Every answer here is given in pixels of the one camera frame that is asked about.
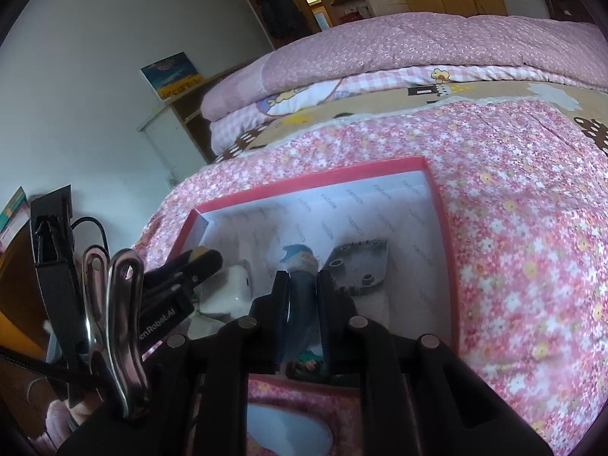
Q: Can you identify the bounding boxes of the green toy figure keychain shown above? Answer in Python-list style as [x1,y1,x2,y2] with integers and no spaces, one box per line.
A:
[285,348,331,383]

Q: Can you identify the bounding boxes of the floral pink bedsheet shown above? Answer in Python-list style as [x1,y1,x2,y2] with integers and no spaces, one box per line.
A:
[130,86,608,456]

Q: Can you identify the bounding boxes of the grey metal plate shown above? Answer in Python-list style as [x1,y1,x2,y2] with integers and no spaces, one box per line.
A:
[320,239,389,301]

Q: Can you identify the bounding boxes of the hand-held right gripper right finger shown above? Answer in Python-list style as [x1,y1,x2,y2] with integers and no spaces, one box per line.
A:
[316,270,554,456]

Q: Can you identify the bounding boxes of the brown wooden furniture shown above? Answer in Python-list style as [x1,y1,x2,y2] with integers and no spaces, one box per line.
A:
[0,228,62,433]

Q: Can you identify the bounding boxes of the pink folded quilt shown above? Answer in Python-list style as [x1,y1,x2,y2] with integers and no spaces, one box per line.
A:
[199,12,608,127]

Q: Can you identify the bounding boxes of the metal spring clip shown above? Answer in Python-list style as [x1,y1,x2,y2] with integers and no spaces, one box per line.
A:
[82,247,154,420]

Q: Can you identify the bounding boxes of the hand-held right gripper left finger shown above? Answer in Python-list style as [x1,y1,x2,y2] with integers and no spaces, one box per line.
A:
[164,270,292,456]

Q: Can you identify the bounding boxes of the dark wooden headboard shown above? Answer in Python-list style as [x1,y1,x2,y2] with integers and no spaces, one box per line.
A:
[540,0,597,24]

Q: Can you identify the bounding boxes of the cartoon print beige blanket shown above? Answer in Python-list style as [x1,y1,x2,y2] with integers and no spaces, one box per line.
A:
[209,64,608,165]

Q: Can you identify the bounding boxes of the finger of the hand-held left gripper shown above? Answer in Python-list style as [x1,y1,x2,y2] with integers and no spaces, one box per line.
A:
[142,246,224,296]

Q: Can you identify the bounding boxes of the colourful printed box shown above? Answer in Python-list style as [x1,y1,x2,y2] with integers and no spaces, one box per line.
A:
[0,187,28,252]

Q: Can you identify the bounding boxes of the wooden nightstand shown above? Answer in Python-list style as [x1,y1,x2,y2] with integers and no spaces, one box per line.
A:
[137,59,260,184]

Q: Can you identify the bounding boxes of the blue and yellow painting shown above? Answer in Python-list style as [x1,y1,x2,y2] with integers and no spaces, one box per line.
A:
[140,51,204,101]

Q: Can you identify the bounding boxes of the dark hanging coat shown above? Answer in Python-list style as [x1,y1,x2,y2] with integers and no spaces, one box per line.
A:
[256,0,305,41]

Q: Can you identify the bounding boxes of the red shallow cardboard box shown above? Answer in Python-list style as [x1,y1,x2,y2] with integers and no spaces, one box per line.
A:
[138,156,461,390]

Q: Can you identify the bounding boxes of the thin black cable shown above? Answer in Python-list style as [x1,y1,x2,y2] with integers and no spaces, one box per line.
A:
[70,216,109,250]

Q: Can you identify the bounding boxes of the white earbuds case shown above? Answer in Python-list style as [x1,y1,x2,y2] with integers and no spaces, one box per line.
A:
[198,260,255,318]

